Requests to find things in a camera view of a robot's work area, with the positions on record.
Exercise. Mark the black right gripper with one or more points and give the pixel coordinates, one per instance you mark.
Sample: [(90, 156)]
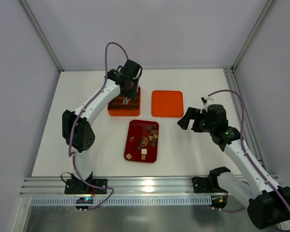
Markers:
[(196, 121)]

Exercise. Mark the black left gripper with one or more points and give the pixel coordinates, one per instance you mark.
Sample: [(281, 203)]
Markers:
[(130, 94)]

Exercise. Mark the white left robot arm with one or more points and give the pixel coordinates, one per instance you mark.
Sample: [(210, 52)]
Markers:
[(77, 124)]

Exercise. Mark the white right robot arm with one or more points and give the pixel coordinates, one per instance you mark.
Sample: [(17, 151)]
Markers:
[(266, 202)]

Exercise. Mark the orange chocolate tin box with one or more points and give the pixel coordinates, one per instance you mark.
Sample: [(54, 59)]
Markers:
[(133, 108)]

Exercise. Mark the white square chocolate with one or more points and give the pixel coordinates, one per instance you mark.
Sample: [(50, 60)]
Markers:
[(143, 151)]

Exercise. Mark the tan Sweet square chocolate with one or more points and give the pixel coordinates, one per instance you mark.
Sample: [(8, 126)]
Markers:
[(128, 156)]

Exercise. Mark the orange tin lid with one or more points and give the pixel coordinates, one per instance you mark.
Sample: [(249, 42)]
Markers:
[(167, 103)]

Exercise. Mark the red tray with gold rim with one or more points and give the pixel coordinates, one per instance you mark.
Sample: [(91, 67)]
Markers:
[(143, 139)]

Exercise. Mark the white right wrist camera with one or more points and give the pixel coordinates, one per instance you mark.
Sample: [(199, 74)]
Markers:
[(207, 101)]

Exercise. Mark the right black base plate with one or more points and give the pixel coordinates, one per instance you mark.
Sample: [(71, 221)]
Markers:
[(203, 185)]

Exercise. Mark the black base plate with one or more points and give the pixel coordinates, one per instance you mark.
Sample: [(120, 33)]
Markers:
[(203, 185), (76, 186)]

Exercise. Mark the aluminium front rail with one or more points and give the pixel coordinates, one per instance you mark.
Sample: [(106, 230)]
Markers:
[(155, 185)]

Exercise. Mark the perforated cable duct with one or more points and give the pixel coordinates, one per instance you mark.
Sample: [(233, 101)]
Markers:
[(123, 201)]

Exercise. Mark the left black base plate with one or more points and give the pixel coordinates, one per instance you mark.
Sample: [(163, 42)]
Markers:
[(76, 186)]

